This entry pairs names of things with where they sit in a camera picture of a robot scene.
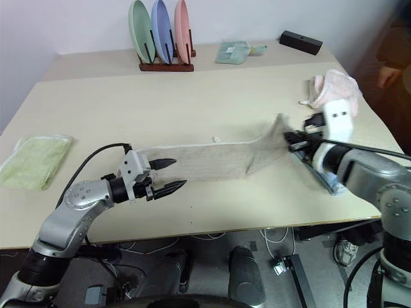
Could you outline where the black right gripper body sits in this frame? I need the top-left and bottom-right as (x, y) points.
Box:
(297, 111), (326, 161)

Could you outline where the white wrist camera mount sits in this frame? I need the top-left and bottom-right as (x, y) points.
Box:
(116, 150), (152, 202)
(322, 99), (354, 142)

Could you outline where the blue folded towel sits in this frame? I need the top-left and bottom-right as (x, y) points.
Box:
(290, 150), (348, 196)

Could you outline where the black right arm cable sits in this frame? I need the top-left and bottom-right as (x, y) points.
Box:
(320, 138), (411, 160)

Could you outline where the green folded towel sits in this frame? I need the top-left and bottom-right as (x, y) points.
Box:
(0, 133), (73, 192)

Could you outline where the green plate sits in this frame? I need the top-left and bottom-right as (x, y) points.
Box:
(128, 0), (156, 64)

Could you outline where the beige towel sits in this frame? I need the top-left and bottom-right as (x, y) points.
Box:
(131, 112), (310, 184)

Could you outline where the small dark rounded shape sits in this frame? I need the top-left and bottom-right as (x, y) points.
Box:
(165, 249), (194, 293)

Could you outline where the black metal bar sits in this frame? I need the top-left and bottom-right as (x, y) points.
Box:
(281, 253), (318, 308)

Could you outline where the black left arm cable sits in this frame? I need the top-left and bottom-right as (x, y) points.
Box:
(55, 142), (133, 209)

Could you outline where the teal folded towel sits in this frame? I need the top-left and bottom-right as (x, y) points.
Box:
(214, 40), (269, 65)

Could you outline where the grey small box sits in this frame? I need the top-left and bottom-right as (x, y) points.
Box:
(84, 284), (110, 306)

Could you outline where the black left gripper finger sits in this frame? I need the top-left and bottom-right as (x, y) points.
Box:
(150, 158), (178, 171)
(153, 180), (188, 201)

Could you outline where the bystander brown clothing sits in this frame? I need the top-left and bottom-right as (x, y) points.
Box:
(374, 14), (411, 69)

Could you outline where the blue plate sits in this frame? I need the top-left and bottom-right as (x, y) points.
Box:
(150, 0), (177, 64)

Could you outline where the grey sneaker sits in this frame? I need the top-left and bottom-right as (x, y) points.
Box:
(333, 238), (360, 268)

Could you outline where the pink plate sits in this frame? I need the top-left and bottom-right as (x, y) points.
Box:
(173, 0), (191, 65)

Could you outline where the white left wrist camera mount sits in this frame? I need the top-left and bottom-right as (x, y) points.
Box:
(116, 150), (152, 202)

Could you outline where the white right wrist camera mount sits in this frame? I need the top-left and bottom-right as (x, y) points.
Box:
(322, 99), (354, 142)

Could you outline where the dark wooden plate rack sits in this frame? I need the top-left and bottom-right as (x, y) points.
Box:
(137, 28), (197, 73)

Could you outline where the pink towel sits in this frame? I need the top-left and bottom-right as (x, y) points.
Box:
(297, 68), (363, 118)

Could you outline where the black rectangular box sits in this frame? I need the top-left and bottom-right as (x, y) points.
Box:
(279, 30), (324, 56)

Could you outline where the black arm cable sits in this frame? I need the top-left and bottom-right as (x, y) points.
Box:
(320, 138), (411, 160)
(55, 142), (133, 209)

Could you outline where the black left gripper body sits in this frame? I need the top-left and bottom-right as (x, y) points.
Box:
(133, 159), (158, 202)

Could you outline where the large dark rounded shape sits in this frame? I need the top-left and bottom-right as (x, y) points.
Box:
(227, 245), (267, 308)

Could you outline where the white floor cable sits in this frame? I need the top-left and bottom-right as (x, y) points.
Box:
(256, 227), (298, 261)

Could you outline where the bystander hand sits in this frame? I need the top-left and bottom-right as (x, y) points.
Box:
(378, 65), (403, 90)

